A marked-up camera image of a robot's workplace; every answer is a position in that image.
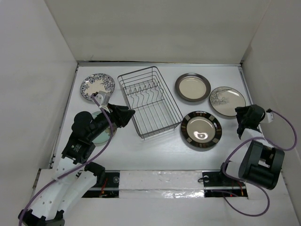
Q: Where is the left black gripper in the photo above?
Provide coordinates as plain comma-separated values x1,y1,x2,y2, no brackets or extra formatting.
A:
88,102,135,140

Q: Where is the grey tree pattern plate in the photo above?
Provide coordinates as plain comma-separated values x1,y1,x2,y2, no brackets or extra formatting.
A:
209,87,246,117

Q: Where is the brown rim cream plate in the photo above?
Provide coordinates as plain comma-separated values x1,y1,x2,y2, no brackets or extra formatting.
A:
174,73,211,102

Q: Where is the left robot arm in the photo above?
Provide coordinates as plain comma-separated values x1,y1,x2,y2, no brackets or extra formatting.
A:
18,104,135,226

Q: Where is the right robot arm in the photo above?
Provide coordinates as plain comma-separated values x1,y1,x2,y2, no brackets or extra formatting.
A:
235,105,285,190

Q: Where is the green flower plate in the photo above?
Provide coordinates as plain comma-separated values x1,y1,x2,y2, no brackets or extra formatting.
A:
92,111,117,144

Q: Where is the blue floral plate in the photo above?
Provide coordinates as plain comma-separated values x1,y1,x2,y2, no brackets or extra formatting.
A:
80,73,115,101

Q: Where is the dark striped rim plate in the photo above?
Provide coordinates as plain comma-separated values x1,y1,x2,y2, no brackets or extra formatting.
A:
181,111,222,149

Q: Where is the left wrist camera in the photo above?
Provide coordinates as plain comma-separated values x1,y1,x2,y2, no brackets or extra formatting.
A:
91,91,111,107

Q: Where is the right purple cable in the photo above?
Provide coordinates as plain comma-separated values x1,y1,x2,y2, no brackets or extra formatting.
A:
221,109,296,217

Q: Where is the purple cable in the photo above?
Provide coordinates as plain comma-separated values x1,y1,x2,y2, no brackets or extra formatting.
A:
221,109,296,217
18,94,115,226

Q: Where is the wire dish rack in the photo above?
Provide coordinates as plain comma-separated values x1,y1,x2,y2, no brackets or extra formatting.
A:
117,66,183,139

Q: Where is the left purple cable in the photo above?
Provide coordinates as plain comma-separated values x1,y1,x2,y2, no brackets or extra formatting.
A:
18,94,115,226

